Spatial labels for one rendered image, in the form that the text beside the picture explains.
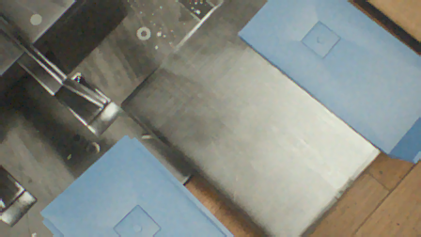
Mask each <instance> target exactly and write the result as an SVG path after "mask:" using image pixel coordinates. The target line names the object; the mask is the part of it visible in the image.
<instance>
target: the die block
mask: <svg viewBox="0 0 421 237"><path fill-rule="evenodd" d="M127 15H128V12H127V10H126V9H125V6H124V4H123V0H85V1H84V3H83V4H82V5H81V6H79V7H78V8H77V9H76V10H75V11H74V12H73V13H72V14H71V15H70V17H68V19H66V21H65V22H63V23H62V24H61V25H60V26H59V27H58V28H57V29H56V30H55V32H54V33H52V35H50V37H49V38H47V39H46V40H45V41H44V42H43V43H42V44H41V45H40V47H38V50H39V51H40V52H41V53H42V54H43V55H44V54H46V55H47V56H48V57H49V58H51V59H52V60H53V62H54V63H55V64H56V65H58V66H59V67H60V68H61V70H63V71H65V72H66V74H70V73H71V72H72V71H73V70H75V68H76V67H77V66H78V65H80V63H82V60H84V59H85V58H86V56H87V55H88V54H90V53H91V52H92V51H93V49H95V48H96V47H97V46H98V44H100V43H101V42H102V40H104V38H106V37H107V36H108V35H109V33H111V32H112V31H113V30H114V28H116V27H117V26H118V25H119V24H120V22H122V21H123V20H124V18H125V17H126V16H127ZM25 73H26V71H25V70H23V69H22V67H18V68H17V70H15V71H14V72H13V73H12V74H11V75H10V76H9V77H8V78H7V79H6V81H4V82H3V83H2V84H1V86H0V98H1V97H2V96H3V94H5V93H6V92H7V91H8V90H9V89H10V88H11V87H12V86H13V85H14V84H15V83H16V82H17V81H18V80H19V79H20V78H21V77H22V76H23V75H24V74H25Z"/></svg>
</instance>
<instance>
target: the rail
mask: <svg viewBox="0 0 421 237"><path fill-rule="evenodd" d="M0 28H1V30H3V32H4V33H6V34H7V35H8V36H9V37H10V38H11V39H12V40H14V41H15V42H16V43H17V44H18V45H19V46H20V47H22V49H24V50H25V51H26V53H27V54H29V55H31V57H32V58H34V60H36V61H37V62H38V63H39V64H40V65H41V67H42V68H44V69H45V70H46V71H47V72H49V73H50V74H51V75H52V76H53V77H54V78H55V79H56V81H58V82H59V83H61V85H62V86H64V82H65V81H66V79H67V78H68V76H67V75H66V74H64V72H63V71H61V70H60V69H59V68H58V67H57V66H56V65H55V64H54V63H52V62H51V61H50V60H49V59H48V58H47V57H46V56H45V55H43V54H42V53H41V52H40V51H39V50H38V49H36V47H35V46H33V44H31V42H29V41H28V40H27V39H26V38H25V37H24V36H22V35H21V34H20V33H19V32H18V31H17V30H15V28H13V27H12V25H10V24H8V22H6V20H5V19H3V17H1V16H0Z"/></svg>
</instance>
